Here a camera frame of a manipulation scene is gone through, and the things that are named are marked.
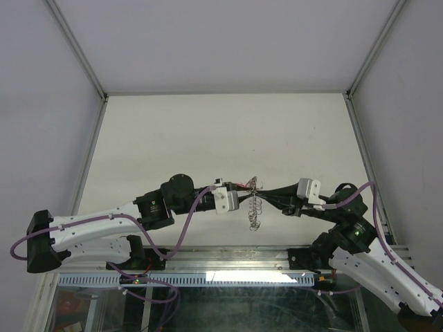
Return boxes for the metal disc with key rings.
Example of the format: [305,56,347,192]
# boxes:
[246,176,262,231]

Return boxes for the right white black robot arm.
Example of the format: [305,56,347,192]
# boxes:
[257,178,442,331]

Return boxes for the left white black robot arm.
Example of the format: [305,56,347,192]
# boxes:
[26,174,255,274]

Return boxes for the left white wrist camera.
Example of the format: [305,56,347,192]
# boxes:
[211,187,239,214]

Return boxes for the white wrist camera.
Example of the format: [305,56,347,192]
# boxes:
[296,178,326,210]
[211,187,239,214]

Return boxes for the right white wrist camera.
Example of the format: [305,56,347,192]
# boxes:
[296,178,326,210]

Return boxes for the aluminium mounting rail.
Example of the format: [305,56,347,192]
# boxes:
[136,246,333,273]

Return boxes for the white slotted cable duct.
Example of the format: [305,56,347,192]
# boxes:
[57,270,315,288]

